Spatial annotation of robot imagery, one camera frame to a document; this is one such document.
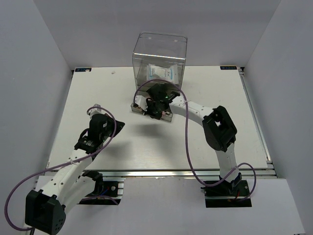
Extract right blue table label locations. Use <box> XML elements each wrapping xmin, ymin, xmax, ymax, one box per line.
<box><xmin>220</xmin><ymin>66</ymin><xmax>237</xmax><ymax>70</ymax></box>

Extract left blue table label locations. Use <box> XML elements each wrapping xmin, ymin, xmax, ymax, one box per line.
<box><xmin>74</xmin><ymin>68</ymin><xmax>91</xmax><ymax>72</ymax></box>

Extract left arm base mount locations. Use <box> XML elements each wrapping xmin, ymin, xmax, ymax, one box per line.
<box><xmin>79</xmin><ymin>170</ymin><xmax>122</xmax><ymax>206</ymax></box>

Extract blue table label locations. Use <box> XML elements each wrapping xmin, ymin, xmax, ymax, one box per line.
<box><xmin>220</xmin><ymin>66</ymin><xmax>237</xmax><ymax>70</ymax></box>
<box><xmin>74</xmin><ymin>68</ymin><xmax>91</xmax><ymax>72</ymax></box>

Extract clear acrylic drawer organizer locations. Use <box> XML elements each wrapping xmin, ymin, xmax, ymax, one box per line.
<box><xmin>131</xmin><ymin>31</ymin><xmax>187</xmax><ymax>122</ymax></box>

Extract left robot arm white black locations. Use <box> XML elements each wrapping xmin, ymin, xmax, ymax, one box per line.
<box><xmin>25</xmin><ymin>114</ymin><xmax>125</xmax><ymax>235</ymax></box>

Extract cotton pad pack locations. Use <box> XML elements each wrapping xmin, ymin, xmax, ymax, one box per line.
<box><xmin>146</xmin><ymin>64</ymin><xmax>171</xmax><ymax>80</ymax></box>
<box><xmin>155</xmin><ymin>65</ymin><xmax>179</xmax><ymax>84</ymax></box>

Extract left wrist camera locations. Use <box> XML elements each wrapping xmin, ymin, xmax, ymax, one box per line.
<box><xmin>87</xmin><ymin>104</ymin><xmax>102</xmax><ymax>118</ymax></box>

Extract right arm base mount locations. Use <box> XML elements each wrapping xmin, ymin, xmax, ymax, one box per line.
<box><xmin>201</xmin><ymin>180</ymin><xmax>252</xmax><ymax>208</ymax></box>

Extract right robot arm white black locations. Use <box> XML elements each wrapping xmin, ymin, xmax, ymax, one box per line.
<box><xmin>143</xmin><ymin>84</ymin><xmax>242</xmax><ymax>195</ymax></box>

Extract aluminium table rail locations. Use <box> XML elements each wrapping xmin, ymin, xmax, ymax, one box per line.
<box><xmin>97</xmin><ymin>170</ymin><xmax>220</xmax><ymax>178</ymax></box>

